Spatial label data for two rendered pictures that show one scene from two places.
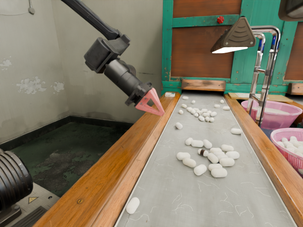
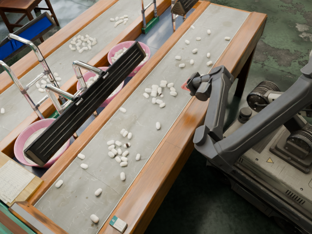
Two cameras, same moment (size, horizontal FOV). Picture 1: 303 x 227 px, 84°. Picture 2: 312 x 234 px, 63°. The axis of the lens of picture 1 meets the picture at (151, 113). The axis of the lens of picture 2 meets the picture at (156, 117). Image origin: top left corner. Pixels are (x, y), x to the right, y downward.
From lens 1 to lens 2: 1.53 m
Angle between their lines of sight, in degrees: 107
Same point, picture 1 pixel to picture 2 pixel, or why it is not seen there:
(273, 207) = (155, 71)
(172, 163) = (179, 93)
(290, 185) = (146, 70)
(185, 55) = not seen: outside the picture
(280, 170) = (141, 75)
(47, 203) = (256, 154)
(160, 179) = not seen: hidden behind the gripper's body
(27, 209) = (267, 152)
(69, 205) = not seen: hidden behind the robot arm
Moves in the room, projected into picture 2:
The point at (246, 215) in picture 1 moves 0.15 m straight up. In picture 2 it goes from (166, 70) to (165, 49)
